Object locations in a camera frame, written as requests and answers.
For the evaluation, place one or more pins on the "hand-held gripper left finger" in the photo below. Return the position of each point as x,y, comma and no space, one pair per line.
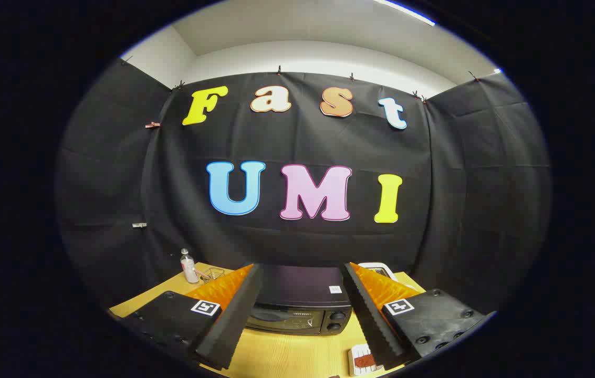
234,320

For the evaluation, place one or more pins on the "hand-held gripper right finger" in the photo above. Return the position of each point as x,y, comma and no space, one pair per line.
373,320

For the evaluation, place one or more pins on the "reddish brown meat piece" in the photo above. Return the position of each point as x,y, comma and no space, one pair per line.
365,360

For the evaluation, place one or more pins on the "black toaster oven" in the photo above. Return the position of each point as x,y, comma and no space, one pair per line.
297,286

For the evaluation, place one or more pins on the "white slot toaster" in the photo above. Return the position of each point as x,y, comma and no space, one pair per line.
387,270

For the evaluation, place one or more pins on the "small white dish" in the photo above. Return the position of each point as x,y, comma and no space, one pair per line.
356,350

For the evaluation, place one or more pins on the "red striped straw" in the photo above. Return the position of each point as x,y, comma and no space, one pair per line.
202,273

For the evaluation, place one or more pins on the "small clear plastic bottle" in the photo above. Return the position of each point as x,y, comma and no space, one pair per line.
189,269

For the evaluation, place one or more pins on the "black backdrop cloth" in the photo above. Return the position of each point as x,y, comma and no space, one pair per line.
297,142

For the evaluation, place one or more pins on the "pink metal clip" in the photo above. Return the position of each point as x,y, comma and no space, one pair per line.
153,125

